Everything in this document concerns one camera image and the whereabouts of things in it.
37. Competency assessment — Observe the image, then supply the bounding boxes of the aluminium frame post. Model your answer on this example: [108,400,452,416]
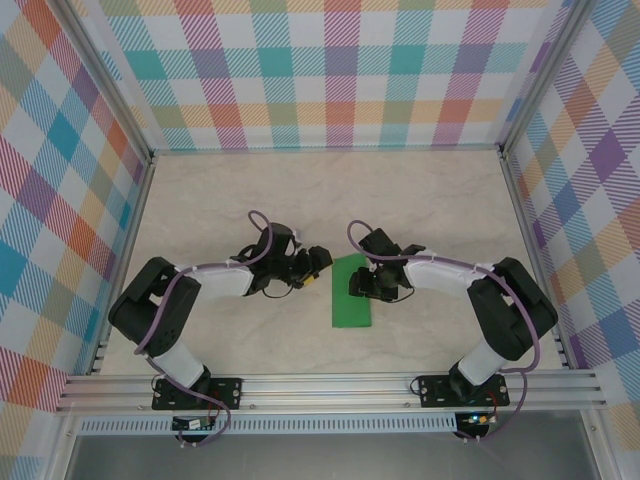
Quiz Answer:
[58,0,155,164]
[498,0,604,159]

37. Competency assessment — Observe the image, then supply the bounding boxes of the grey metal panel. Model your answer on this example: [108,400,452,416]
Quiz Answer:
[64,433,601,480]

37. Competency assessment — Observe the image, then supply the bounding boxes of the thin aluminium frame rail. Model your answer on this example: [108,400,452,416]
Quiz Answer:
[149,144,506,155]

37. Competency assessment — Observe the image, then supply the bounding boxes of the white slotted cable duct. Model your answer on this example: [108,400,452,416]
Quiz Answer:
[78,412,459,435]

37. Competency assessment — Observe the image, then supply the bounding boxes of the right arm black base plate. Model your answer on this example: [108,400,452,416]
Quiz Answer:
[418,374,510,409]

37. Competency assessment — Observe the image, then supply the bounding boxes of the left gripper thin black cable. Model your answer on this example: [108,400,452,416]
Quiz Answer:
[263,282,297,301]

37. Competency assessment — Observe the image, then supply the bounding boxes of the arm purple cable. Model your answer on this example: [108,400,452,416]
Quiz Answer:
[133,209,276,448]
[347,219,544,445]

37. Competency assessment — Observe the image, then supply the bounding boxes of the wide aluminium base rail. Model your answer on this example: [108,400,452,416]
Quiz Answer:
[54,368,609,414]

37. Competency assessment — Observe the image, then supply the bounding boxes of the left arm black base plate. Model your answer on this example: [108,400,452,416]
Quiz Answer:
[152,377,244,411]

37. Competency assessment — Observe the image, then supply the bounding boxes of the green paper sheet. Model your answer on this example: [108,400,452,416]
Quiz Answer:
[331,253,374,330]

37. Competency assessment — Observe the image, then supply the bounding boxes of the aluminium side rail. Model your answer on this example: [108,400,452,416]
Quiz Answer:
[88,152,157,376]
[498,149,575,370]

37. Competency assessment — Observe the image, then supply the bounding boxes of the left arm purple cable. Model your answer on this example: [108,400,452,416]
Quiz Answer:
[133,209,276,448]

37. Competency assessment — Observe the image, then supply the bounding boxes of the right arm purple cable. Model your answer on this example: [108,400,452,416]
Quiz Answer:
[347,219,544,445]

